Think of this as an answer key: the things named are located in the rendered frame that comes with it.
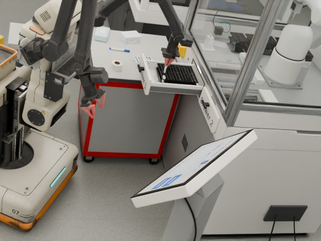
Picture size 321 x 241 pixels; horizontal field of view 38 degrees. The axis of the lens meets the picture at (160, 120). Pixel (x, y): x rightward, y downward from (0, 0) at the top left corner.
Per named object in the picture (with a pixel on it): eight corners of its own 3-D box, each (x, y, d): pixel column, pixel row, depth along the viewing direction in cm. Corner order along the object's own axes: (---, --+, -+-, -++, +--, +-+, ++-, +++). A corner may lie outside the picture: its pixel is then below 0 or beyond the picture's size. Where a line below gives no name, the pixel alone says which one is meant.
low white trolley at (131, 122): (79, 166, 331) (94, 76, 286) (74, 112, 378) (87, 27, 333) (159, 169, 348) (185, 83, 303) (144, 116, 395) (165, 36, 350)
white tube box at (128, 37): (124, 44, 326) (126, 38, 323) (119, 38, 331) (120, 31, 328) (140, 43, 332) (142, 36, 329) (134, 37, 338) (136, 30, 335)
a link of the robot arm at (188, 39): (176, 22, 256) (176, 35, 253) (197, 26, 259) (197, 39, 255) (170, 34, 267) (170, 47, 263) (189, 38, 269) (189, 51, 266)
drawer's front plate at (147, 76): (145, 95, 272) (149, 79, 265) (137, 68, 294) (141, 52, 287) (148, 95, 272) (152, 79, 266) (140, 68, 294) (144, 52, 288)
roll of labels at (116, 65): (120, 65, 303) (121, 60, 300) (122, 71, 297) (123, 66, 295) (109, 64, 300) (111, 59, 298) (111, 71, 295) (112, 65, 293)
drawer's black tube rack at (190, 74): (160, 88, 278) (162, 79, 274) (155, 71, 291) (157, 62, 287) (195, 91, 284) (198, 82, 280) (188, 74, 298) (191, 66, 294)
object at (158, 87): (148, 91, 273) (150, 82, 269) (141, 67, 292) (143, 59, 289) (212, 96, 284) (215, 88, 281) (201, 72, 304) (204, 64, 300)
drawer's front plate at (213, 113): (211, 133, 257) (217, 117, 251) (198, 101, 279) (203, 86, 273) (214, 133, 258) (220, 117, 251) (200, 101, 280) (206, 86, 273)
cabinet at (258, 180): (181, 242, 298) (218, 148, 251) (152, 136, 376) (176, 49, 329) (312, 240, 325) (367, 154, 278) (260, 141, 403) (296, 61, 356)
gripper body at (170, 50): (160, 49, 270) (164, 38, 265) (177, 52, 272) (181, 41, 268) (162, 56, 265) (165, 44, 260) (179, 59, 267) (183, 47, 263)
